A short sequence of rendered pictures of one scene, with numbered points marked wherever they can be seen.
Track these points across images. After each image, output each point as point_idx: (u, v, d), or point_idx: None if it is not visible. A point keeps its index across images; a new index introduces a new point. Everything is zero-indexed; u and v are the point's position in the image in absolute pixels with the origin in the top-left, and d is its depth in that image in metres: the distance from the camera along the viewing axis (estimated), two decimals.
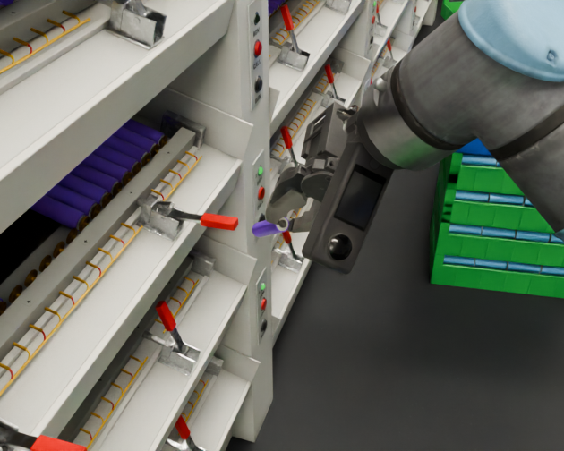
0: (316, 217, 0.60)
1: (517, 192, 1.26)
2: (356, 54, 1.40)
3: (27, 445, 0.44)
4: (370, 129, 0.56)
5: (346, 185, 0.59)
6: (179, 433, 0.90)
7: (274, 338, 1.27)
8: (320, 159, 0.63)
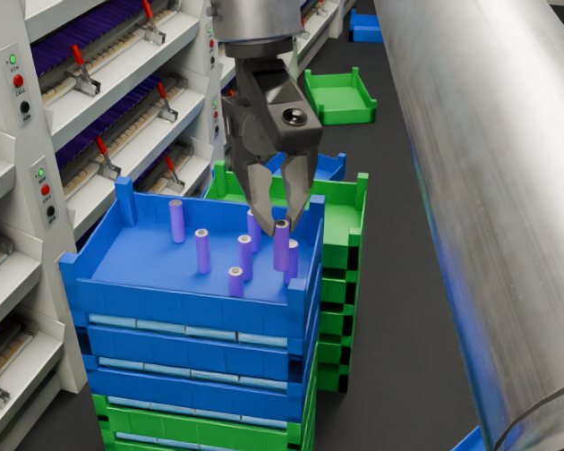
0: (263, 124, 0.64)
1: (185, 439, 0.97)
2: (26, 232, 1.11)
3: None
4: (232, 35, 0.65)
5: (258, 85, 0.65)
6: None
7: None
8: (239, 114, 0.69)
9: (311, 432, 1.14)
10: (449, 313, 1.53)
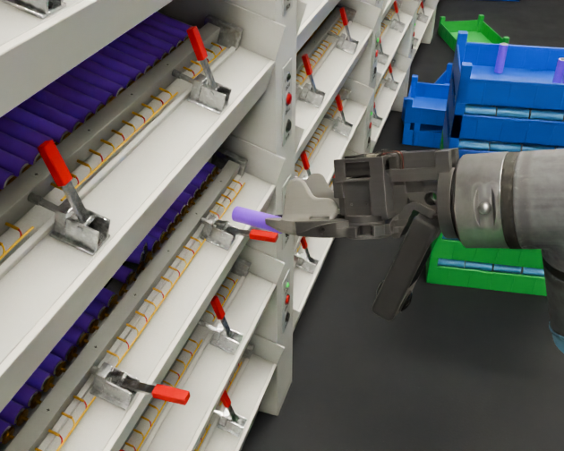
0: (388, 285, 0.67)
1: None
2: (362, 82, 1.61)
3: (148, 390, 0.65)
4: (464, 236, 0.61)
5: (421, 262, 0.65)
6: (220, 404, 1.11)
7: (292, 329, 1.48)
8: (380, 225, 0.65)
9: None
10: None
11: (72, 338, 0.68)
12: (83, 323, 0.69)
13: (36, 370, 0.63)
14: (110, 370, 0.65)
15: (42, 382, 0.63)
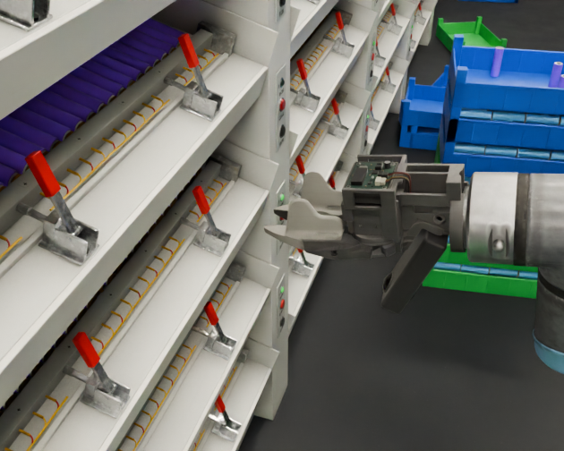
0: (397, 289, 0.71)
1: None
2: (358, 86, 1.61)
3: (98, 369, 0.64)
4: (474, 260, 0.65)
5: (429, 272, 0.69)
6: (215, 409, 1.11)
7: (287, 334, 1.48)
8: (391, 245, 0.67)
9: None
10: None
11: None
12: None
13: None
14: (84, 375, 0.66)
15: None
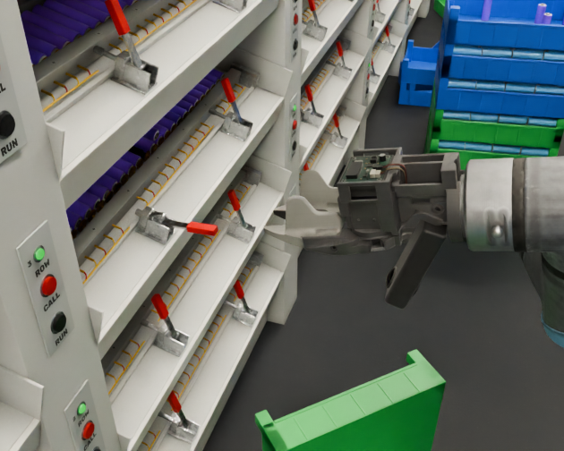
0: (399, 283, 0.70)
1: (487, 140, 1.61)
2: (361, 34, 1.75)
3: (183, 227, 0.79)
4: (474, 249, 0.64)
5: (431, 264, 0.68)
6: (235, 300, 1.25)
7: (296, 255, 1.62)
8: (390, 238, 0.67)
9: None
10: None
11: (107, 185, 0.82)
12: (116, 175, 0.83)
13: (80, 203, 0.78)
14: (151, 212, 0.79)
15: (85, 211, 0.77)
